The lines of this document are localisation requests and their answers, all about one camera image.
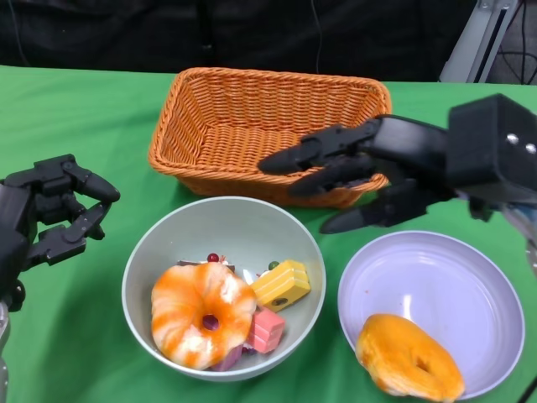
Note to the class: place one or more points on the pink toy cake slice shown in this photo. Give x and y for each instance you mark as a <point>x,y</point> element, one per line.
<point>228,361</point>

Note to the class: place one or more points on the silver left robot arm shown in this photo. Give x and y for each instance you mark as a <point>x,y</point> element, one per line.
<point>3,361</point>

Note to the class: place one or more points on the green tablecloth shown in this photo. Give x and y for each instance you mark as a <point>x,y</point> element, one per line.
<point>84,105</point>

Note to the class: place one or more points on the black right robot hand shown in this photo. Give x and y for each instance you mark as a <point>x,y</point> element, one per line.
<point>486,151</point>

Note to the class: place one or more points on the aluminium frame post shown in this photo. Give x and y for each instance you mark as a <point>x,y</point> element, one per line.
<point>478,46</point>

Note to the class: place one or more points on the brown chocolate toy cake slice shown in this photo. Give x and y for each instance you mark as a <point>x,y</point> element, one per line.
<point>189,263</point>

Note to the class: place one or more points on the yellow toy cake slice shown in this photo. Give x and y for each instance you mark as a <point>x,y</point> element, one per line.
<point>285,281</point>

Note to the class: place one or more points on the orange wicker basket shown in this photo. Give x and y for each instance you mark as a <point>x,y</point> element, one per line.
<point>230,134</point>

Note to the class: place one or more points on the orange glazed twisted bread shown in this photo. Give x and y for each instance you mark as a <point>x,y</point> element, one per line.
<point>390,344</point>

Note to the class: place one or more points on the coral toy cake slice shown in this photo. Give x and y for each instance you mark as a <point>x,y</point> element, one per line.
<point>266,331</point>

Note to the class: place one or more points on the grey-green bowl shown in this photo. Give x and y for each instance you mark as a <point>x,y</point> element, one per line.
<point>189,235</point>

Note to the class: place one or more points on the black backdrop curtain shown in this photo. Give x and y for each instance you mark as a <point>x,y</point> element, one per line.
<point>126,33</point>

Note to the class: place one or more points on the lavender plate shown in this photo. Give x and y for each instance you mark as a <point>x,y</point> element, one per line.
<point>440,285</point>

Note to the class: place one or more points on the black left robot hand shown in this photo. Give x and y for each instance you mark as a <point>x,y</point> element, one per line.
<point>17,222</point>

